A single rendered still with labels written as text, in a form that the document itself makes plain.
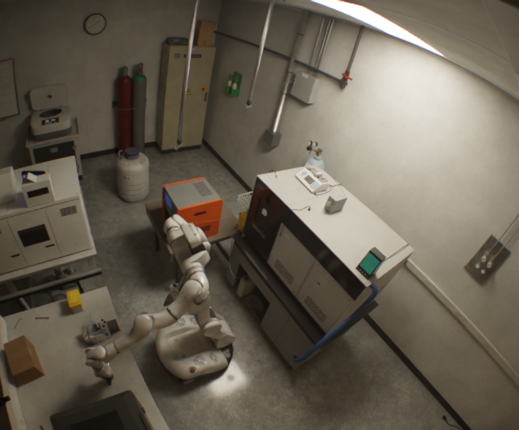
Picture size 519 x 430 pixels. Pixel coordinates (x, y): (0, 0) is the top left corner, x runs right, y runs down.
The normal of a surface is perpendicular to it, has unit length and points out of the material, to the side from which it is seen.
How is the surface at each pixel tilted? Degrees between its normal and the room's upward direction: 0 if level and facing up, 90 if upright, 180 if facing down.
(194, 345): 0
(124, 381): 0
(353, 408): 0
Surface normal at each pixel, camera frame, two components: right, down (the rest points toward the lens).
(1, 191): 0.52, -0.16
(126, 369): 0.22, -0.75
